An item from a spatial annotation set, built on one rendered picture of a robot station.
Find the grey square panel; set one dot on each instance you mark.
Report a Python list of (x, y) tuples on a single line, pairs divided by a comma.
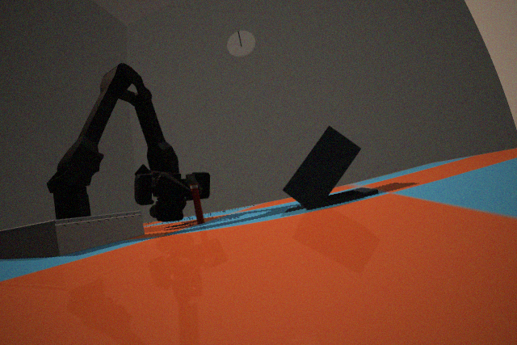
[(319, 173)]

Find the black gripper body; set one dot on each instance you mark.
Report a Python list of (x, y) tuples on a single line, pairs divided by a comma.
[(146, 184)]

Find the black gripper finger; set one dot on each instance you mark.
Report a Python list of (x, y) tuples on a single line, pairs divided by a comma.
[(169, 188), (190, 179)]

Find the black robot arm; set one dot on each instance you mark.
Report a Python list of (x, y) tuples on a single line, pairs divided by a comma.
[(83, 159)]

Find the red peg with white band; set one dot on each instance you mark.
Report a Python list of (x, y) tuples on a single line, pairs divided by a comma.
[(196, 199)]

